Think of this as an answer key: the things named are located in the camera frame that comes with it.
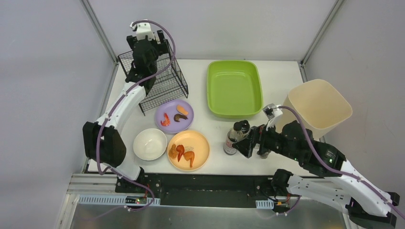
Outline dark sauce bottle red label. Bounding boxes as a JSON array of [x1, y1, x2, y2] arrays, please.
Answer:
[[224, 122, 244, 155]]

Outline black-lid spice jar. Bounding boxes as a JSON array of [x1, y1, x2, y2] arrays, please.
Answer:
[[237, 120, 250, 134]]

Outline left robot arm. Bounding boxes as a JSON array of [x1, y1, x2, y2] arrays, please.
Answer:
[[83, 30, 174, 181]]

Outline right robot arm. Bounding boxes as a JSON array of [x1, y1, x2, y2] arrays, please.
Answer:
[[233, 121, 400, 229]]

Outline black pepper grinder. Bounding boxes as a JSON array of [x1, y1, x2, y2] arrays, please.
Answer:
[[259, 151, 271, 159]]

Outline beige waste bin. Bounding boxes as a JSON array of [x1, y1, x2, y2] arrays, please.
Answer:
[[283, 79, 352, 140]]

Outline orange plate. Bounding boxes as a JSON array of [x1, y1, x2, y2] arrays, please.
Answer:
[[167, 130, 210, 172]]

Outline green plastic tub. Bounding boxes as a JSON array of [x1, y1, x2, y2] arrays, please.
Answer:
[[207, 60, 263, 119]]

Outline orange toy drumstick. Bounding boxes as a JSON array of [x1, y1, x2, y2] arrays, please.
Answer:
[[183, 151, 195, 167]]

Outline purple plate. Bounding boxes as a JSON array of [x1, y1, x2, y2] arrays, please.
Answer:
[[154, 99, 194, 134]]

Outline red toy chicken wing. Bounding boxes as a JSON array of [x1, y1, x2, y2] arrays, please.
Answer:
[[176, 145, 185, 162]]

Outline orange toy bread piece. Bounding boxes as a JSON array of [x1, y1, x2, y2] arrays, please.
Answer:
[[176, 105, 189, 116]]

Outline fried toy nugget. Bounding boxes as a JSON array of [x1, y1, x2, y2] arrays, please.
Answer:
[[168, 144, 179, 159]]

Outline toy shrimp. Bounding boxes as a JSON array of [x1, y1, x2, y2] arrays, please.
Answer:
[[160, 113, 171, 126]]

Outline white floral bowl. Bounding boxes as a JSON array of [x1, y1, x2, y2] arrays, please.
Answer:
[[133, 128, 168, 161]]

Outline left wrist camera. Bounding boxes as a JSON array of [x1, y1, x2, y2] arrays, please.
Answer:
[[130, 20, 156, 41]]

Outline black wire rack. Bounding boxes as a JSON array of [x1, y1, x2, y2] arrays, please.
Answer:
[[118, 43, 189, 115]]

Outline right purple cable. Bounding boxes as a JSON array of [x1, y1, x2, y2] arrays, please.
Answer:
[[256, 105, 405, 219]]

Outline purple cable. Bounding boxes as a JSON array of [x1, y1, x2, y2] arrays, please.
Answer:
[[95, 19, 177, 212], [256, 105, 405, 219]]

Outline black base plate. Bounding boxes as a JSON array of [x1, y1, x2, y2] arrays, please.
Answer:
[[115, 173, 288, 208]]

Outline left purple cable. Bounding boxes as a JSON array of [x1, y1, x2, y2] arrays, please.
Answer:
[[95, 19, 177, 212]]

